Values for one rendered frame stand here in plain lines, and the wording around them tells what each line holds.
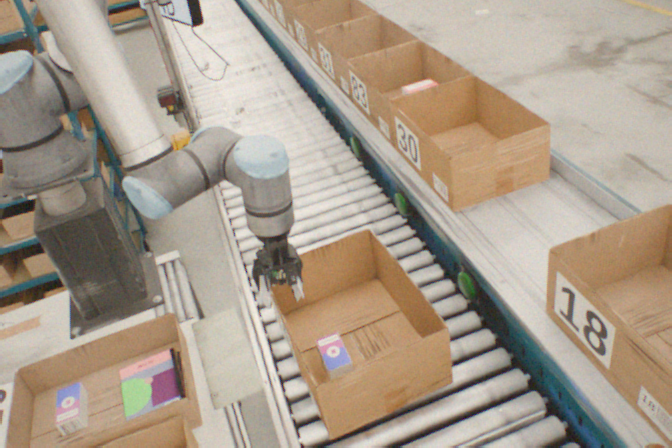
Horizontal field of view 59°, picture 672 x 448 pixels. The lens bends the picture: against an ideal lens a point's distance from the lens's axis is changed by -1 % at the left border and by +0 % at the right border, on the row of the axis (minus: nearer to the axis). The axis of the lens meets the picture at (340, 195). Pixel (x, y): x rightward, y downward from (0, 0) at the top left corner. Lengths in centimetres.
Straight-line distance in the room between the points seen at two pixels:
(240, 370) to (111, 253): 47
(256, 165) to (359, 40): 162
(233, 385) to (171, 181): 58
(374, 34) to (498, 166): 118
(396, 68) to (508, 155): 78
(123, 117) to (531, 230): 97
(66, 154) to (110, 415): 62
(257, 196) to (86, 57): 35
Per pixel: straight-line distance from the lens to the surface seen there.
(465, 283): 144
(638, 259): 139
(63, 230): 162
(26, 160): 155
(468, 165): 152
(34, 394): 168
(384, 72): 221
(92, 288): 173
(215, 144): 110
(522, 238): 149
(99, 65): 104
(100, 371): 163
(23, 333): 189
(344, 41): 255
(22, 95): 150
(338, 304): 154
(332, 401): 122
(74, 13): 105
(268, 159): 101
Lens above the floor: 183
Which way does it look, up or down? 34 degrees down
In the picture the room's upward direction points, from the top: 11 degrees counter-clockwise
